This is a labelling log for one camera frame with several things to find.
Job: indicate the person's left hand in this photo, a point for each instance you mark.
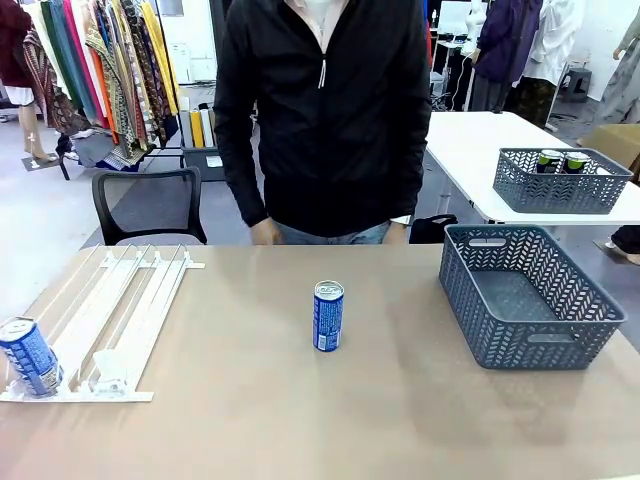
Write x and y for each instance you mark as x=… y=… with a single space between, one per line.
x=396 y=234

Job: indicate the person's right hand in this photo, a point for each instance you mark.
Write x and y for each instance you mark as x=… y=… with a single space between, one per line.
x=264 y=232

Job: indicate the person's right forearm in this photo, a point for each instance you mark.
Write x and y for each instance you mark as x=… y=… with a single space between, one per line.
x=247 y=195

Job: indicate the person's left forearm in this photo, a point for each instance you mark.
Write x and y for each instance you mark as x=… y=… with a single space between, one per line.
x=415 y=190

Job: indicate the white can dispenser rack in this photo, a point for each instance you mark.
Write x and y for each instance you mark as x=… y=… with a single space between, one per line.
x=125 y=310

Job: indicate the black bag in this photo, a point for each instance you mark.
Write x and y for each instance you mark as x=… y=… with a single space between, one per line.
x=430 y=230

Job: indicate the person in black jacket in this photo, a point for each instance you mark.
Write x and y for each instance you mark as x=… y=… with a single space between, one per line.
x=325 y=150

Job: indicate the grey bin with rolls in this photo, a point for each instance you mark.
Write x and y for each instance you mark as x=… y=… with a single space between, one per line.
x=202 y=150

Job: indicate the blue Pepsi can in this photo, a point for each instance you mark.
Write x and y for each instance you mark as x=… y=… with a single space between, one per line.
x=327 y=320
x=30 y=360

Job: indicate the white table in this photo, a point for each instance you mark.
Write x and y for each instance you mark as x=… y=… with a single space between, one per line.
x=465 y=145

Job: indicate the black mesh office chair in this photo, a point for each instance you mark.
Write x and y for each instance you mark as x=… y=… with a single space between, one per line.
x=150 y=200

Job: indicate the small grey plastic basket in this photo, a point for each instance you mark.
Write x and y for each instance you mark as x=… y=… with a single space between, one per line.
x=555 y=192

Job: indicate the large grey plastic basket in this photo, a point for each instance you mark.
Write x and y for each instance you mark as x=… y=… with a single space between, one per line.
x=525 y=340

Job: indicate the black green drink can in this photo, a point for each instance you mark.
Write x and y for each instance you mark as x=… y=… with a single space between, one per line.
x=576 y=162
x=549 y=161

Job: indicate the white background desk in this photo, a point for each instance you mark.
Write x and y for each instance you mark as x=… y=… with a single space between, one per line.
x=450 y=60

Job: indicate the mannequin with purple coat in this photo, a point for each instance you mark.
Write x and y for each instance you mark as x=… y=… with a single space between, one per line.
x=505 y=45

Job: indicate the clothes rack with colourful garments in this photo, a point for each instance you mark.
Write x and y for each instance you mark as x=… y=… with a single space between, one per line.
x=115 y=65

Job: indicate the cardboard box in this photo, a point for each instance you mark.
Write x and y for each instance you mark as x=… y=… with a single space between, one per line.
x=612 y=142

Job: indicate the grey plastic stool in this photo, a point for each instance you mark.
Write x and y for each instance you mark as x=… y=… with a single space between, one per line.
x=577 y=82

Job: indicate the white hanging garment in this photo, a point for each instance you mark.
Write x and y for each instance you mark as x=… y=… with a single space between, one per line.
x=555 y=40

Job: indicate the mannequin with grey dress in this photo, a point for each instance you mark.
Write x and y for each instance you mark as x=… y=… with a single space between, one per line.
x=622 y=80

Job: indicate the mannequin with dark red garment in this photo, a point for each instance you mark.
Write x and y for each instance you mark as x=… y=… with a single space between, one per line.
x=20 y=50

